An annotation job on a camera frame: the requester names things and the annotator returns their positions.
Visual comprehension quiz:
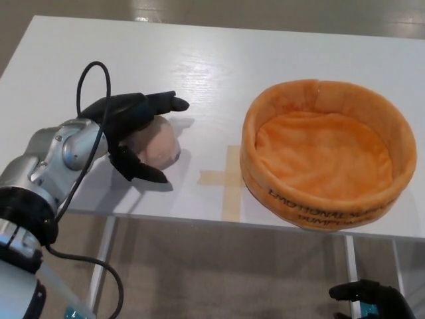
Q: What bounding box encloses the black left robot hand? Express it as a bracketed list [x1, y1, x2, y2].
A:
[79, 90, 191, 183]

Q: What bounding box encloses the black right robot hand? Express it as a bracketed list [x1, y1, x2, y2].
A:
[328, 279, 416, 319]

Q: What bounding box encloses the pink round plush toy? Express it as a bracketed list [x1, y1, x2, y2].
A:
[132, 114, 183, 169]

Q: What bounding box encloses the orange plush round plate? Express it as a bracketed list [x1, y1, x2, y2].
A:
[241, 78, 418, 234]

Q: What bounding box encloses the short masking tape strip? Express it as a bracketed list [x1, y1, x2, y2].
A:
[199, 168, 246, 187]

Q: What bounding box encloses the light blue metal bar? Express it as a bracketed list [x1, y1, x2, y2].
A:
[35, 258, 96, 319]

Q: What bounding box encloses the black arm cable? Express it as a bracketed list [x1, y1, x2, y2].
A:
[45, 60, 124, 319]

